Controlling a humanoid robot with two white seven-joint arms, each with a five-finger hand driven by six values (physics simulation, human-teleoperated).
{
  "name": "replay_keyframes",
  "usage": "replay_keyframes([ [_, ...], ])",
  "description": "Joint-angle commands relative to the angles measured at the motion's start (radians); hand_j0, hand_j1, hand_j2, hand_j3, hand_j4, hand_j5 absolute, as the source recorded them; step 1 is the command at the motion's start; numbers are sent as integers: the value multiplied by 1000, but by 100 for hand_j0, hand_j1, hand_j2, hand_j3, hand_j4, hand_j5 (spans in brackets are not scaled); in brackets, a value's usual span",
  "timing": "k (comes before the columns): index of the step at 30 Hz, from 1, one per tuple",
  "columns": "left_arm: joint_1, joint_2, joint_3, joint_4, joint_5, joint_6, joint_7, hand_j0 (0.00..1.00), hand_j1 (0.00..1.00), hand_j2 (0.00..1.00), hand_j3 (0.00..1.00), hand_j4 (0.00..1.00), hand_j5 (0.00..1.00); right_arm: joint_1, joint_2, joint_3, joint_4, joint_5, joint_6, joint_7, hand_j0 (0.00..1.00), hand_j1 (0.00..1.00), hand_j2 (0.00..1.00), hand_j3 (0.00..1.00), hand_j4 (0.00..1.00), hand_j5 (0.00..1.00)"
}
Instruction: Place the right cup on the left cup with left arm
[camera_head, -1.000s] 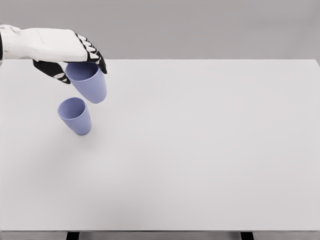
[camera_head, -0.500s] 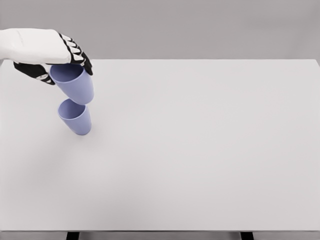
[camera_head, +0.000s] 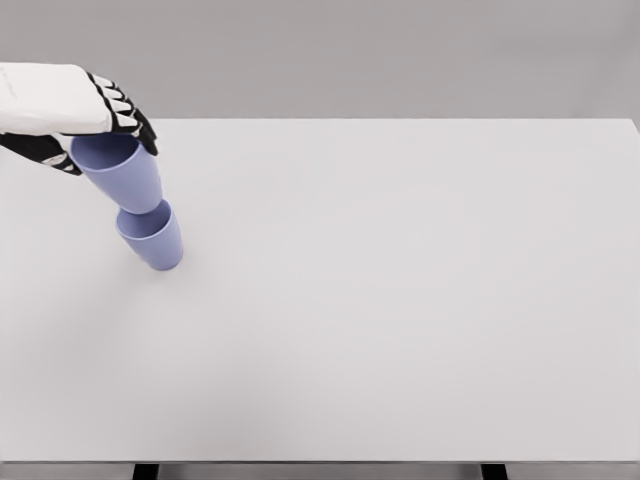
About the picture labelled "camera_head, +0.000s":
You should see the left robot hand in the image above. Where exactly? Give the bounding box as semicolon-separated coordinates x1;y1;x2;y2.
0;62;160;177

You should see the lavender plastic cup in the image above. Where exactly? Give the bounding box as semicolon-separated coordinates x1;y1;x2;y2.
115;198;184;273
68;134;164;215

